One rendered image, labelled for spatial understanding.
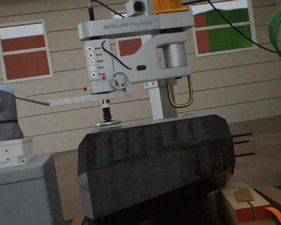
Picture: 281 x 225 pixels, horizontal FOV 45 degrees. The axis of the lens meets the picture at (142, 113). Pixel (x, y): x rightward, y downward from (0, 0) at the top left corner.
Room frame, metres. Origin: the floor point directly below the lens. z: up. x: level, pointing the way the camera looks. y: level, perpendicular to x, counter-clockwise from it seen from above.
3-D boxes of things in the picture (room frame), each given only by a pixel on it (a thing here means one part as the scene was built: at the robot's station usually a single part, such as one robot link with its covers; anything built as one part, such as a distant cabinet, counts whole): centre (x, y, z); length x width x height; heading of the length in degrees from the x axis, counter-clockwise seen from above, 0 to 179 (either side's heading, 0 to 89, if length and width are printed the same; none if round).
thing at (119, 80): (2.74, 0.15, 1.23); 0.15 x 0.10 x 0.15; 102
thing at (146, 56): (2.90, -0.10, 1.34); 0.74 x 0.23 x 0.49; 102
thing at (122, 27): (2.91, -0.05, 1.65); 0.96 x 0.25 x 0.17; 102
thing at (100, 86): (2.85, 0.21, 1.36); 0.36 x 0.22 x 0.45; 102
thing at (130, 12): (3.62, -0.09, 2.00); 0.20 x 0.18 x 0.15; 2
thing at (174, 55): (2.97, -0.35, 1.38); 0.19 x 0.19 x 0.20
